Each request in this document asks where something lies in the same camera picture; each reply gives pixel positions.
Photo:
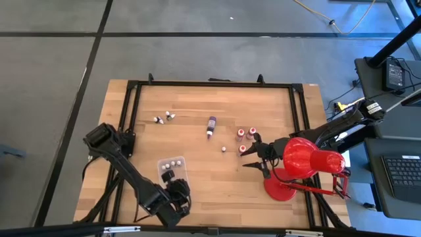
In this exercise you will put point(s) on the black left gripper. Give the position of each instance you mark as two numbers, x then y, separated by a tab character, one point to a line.
179	192

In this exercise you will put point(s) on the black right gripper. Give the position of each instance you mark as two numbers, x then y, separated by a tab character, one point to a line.
273	151

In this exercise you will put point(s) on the clear plastic container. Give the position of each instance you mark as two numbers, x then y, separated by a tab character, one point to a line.
182	171

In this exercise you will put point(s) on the red food coloring bottle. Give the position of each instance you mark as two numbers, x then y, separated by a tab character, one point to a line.
240	132
242	148
252	131

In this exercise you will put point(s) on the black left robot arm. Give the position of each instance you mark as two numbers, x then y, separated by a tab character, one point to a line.
131	174

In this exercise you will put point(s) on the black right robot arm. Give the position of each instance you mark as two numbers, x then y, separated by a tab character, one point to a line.
329	126

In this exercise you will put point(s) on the violet food coloring bottle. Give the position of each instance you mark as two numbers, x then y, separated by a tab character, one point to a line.
211	125

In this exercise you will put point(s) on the red desk lamp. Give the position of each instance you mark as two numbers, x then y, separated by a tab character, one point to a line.
302	158

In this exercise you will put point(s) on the dark grey side desk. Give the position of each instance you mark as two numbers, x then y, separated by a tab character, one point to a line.
375	184
373	89

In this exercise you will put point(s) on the black laptop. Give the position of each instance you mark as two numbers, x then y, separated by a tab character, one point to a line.
404	174

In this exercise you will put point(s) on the black power adapter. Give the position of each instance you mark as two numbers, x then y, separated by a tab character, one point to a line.
393	75

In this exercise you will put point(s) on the black flat device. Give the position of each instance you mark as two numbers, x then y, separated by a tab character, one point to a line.
412	100

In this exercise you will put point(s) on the black pole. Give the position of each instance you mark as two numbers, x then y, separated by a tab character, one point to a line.
394	42

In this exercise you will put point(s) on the silver frame bracket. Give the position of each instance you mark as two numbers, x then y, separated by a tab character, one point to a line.
304	233
121	229

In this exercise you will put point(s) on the black aluminium table frame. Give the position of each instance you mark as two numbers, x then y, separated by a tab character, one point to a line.
213	84

